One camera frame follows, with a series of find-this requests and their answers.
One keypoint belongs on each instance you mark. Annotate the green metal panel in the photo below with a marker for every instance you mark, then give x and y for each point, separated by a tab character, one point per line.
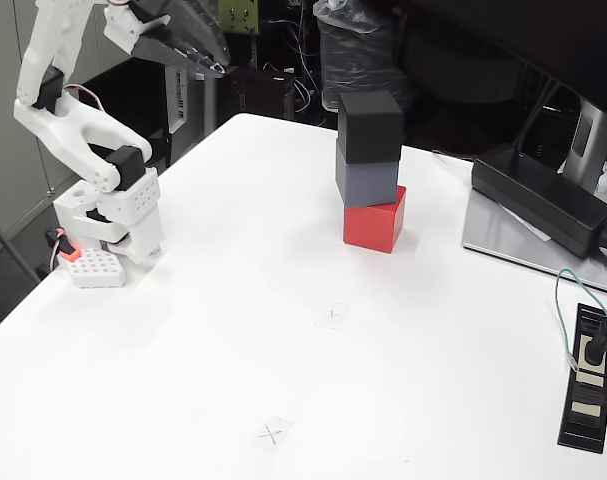
240	17

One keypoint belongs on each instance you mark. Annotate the red cube block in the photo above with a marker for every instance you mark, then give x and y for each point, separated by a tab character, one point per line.
373	225

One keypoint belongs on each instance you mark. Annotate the black power strip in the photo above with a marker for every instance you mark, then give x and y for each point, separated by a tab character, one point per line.
585	430

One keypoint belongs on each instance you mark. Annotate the black power plug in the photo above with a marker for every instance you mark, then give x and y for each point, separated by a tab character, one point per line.
593	350

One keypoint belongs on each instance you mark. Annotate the silver monitor stand neck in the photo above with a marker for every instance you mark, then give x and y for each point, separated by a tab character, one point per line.
590	135

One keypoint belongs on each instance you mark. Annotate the black monitor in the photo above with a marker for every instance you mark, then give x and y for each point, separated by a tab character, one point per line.
558	35

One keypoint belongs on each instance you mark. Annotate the silver metal post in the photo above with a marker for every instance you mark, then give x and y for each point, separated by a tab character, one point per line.
210	105

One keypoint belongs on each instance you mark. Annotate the silver monitor base plate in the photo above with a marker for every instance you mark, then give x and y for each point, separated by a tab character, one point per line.
498	235

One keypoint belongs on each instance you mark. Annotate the black power adapter brick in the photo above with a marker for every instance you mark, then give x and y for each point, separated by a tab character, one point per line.
533	195

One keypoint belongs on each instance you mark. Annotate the plastic-wrapped black bin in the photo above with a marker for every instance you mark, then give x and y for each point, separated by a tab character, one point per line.
358	55

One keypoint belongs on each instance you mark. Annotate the black cube block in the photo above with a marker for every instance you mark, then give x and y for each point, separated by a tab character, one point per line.
370	130

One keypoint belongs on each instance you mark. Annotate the grey cube block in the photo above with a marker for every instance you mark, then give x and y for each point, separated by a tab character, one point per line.
370	182

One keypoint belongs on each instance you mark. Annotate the black computer tower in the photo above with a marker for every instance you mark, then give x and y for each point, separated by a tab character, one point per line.
133	100

